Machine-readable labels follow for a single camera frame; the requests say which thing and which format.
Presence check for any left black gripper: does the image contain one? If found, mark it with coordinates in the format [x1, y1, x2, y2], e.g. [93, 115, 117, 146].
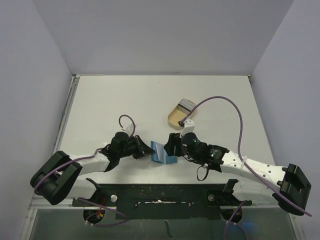
[118, 134, 155, 159]

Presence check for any blue card holder wallet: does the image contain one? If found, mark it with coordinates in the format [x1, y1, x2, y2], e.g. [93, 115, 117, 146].
[150, 141, 178, 165]

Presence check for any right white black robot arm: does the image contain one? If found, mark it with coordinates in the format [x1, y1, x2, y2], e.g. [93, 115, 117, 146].
[164, 132, 312, 216]

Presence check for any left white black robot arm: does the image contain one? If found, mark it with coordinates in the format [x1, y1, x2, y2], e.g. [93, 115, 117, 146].
[30, 132, 156, 206]

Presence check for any stack of cards in tray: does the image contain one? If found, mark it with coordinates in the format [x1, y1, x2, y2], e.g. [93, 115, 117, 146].
[177, 98, 196, 115]

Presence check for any tan oval wooden tray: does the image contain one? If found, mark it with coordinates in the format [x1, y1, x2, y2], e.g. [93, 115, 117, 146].
[167, 106, 188, 130]

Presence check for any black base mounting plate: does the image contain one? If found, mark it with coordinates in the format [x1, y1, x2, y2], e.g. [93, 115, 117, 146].
[71, 179, 241, 220]

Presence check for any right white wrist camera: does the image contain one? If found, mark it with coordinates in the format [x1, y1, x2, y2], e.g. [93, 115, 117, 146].
[178, 118, 195, 138]

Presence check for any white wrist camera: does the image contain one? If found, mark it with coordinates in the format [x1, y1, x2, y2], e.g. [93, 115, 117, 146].
[124, 124, 135, 136]
[178, 118, 195, 138]

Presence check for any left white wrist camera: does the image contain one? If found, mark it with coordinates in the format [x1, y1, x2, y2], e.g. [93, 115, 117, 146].
[124, 124, 135, 136]

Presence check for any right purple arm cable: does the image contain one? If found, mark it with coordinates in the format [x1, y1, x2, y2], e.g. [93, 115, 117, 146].
[178, 96, 313, 217]

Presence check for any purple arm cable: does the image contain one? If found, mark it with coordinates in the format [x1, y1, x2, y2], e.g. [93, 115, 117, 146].
[33, 114, 137, 196]
[178, 96, 313, 217]

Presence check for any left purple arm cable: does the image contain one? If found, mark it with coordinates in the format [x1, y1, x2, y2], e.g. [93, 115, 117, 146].
[33, 114, 137, 196]

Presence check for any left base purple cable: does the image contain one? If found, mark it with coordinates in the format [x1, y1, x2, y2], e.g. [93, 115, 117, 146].
[77, 197, 138, 228]

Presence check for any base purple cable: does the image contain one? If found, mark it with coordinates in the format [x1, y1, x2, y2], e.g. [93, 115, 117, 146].
[223, 199, 251, 240]
[77, 197, 138, 228]

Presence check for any left aluminium rail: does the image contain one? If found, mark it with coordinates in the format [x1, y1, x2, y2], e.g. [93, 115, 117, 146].
[52, 74, 81, 154]

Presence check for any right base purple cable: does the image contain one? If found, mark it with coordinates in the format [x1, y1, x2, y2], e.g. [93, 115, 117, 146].
[223, 199, 251, 240]

